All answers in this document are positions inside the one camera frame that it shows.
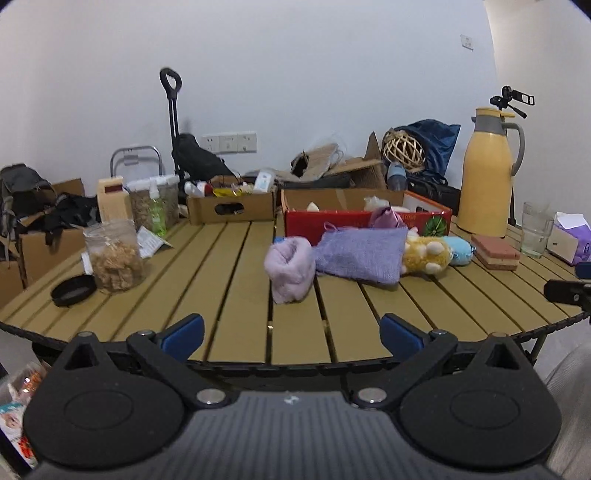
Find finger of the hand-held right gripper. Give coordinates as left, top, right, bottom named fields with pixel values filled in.
left=544, top=279, right=591, bottom=306

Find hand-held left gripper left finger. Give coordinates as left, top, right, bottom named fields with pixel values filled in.
left=54, top=314, right=228, bottom=409

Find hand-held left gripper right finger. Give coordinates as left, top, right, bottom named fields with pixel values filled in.
left=353, top=314, right=532, bottom=409

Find yellow plush toy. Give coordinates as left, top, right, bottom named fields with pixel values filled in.
left=401, top=232, right=455, bottom=278

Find purple knitted pouch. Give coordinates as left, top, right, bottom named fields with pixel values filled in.
left=314, top=225, right=410, bottom=285

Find light blue plush toy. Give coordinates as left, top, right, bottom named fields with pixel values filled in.
left=444, top=236, right=475, bottom=268

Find lilac towel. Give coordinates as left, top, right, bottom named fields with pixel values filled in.
left=264, top=237, right=317, bottom=305

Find red cardboard box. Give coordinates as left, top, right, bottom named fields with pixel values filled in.
left=281, top=188, right=454, bottom=247

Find purple tissue pack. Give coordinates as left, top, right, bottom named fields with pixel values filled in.
left=547, top=211, right=591, bottom=267

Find glass of water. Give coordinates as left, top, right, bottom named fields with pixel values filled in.
left=520, top=201, right=555, bottom=259

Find brick-coloured sponge block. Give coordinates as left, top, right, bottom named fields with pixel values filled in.
left=470, top=233, right=522, bottom=272

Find white paper packets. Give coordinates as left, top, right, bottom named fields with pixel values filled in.
left=136, top=226, right=175, bottom=260

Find plastic jar of dried food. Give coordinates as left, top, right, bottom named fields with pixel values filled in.
left=82, top=219, right=149, bottom=295

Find black jar lid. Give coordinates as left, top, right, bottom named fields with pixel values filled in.
left=50, top=274, right=98, bottom=308

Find mauve cloth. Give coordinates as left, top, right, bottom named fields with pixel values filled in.
left=369, top=206, right=400, bottom=230

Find green spray bottle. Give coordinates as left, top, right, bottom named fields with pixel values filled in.
left=147, top=180, right=168, bottom=237

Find small brown cardboard box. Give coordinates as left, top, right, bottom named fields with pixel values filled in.
left=186, top=181, right=279, bottom=226

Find yellow thermos jug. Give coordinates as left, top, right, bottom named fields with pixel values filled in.
left=456, top=106, right=527, bottom=239

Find clear container of dried herbs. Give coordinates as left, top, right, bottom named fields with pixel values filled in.
left=126, top=175, right=182, bottom=232

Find beige wooden box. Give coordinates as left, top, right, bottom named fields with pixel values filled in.
left=96, top=176, right=133, bottom=225

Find blue water bottle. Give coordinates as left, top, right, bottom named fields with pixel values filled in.
left=386, top=161, right=408, bottom=193

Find brown cardboard box with clothes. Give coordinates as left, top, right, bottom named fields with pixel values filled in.
left=0, top=178, right=101, bottom=306

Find black cloth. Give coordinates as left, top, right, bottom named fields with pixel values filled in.
left=27, top=193, right=101, bottom=246

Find large brown cardboard box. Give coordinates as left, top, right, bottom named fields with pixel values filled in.
left=276, top=131, right=389, bottom=191

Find black trolley bag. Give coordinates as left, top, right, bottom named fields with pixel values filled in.
left=171, top=133, right=234, bottom=184

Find colourful snack packets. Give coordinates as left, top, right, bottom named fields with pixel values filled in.
left=0, top=361, right=52, bottom=472

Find wicker ball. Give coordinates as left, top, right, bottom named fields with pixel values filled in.
left=381, top=128, right=428, bottom=174

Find torn cardboard piece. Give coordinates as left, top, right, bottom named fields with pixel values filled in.
left=290, top=143, right=346, bottom=180

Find dark blue cloth bag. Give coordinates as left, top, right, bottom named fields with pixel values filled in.
left=392, top=119, right=462, bottom=177

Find grey backpack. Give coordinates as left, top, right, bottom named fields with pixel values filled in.
left=0, top=163, right=59, bottom=243

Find metal folding frame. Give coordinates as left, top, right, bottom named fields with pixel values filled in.
left=109, top=145, right=165, bottom=179

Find white wall outlets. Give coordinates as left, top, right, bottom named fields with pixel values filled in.
left=201, top=132, right=258, bottom=155

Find black tripod with camera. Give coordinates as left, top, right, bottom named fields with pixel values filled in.
left=489, top=85, right=536, bottom=121

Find black trolley handle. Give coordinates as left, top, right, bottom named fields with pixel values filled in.
left=159, top=67, right=195, bottom=185

